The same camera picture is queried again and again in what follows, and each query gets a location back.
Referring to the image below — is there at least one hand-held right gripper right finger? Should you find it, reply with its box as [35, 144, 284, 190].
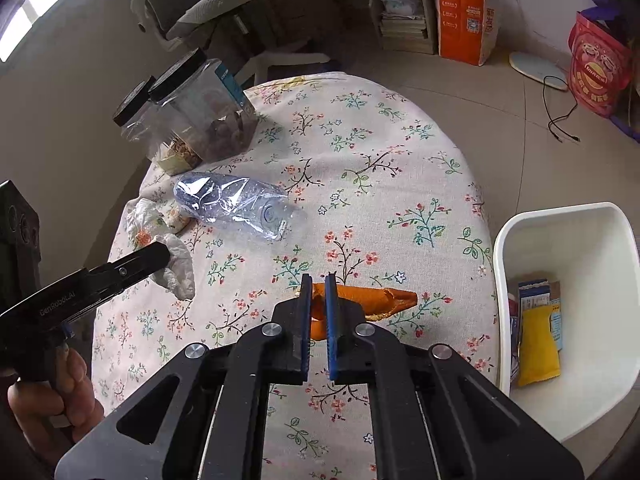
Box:
[324, 272, 586, 480]

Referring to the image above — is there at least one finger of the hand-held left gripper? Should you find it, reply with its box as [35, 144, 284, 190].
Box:
[75, 241, 172, 306]

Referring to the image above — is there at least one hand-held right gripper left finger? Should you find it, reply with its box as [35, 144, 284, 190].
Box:
[55, 274, 313, 480]

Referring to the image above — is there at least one white plastic bag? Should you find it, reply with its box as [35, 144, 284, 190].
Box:
[126, 198, 197, 302]

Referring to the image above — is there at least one orange snack wrapper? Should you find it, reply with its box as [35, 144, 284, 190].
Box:
[309, 282, 418, 341]

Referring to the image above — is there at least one blue carton box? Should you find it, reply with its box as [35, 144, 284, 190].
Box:
[517, 276, 564, 352]

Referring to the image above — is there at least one yellow packet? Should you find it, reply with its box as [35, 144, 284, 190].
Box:
[517, 305, 561, 387]

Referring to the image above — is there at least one white plastic bin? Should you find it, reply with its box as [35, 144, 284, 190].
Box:
[492, 202, 640, 443]

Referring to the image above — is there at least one person's left hand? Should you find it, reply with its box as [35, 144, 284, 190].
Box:
[7, 347, 106, 443]

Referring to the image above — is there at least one clear jar with yellow label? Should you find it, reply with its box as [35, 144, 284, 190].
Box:
[112, 76, 203, 177]

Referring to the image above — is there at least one crushed clear plastic bottle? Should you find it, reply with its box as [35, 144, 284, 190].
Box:
[173, 171, 308, 243]

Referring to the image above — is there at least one clear jar with black lid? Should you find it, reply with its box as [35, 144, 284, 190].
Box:
[147, 49, 258, 161]

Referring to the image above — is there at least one window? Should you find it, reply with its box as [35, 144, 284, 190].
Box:
[0, 0, 111, 63]

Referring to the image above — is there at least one grey office chair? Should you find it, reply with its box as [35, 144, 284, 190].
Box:
[107, 0, 331, 86]

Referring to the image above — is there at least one stack of books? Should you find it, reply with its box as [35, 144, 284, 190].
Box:
[372, 0, 438, 56]

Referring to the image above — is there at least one orange cardboard carton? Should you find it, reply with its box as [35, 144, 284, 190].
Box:
[432, 0, 503, 67]

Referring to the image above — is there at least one white round disc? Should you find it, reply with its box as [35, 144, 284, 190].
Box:
[509, 51, 571, 92]

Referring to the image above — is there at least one red printed bag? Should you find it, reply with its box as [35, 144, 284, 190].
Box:
[567, 10, 633, 118]

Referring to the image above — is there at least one black cable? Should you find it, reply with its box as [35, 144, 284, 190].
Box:
[542, 75, 582, 143]

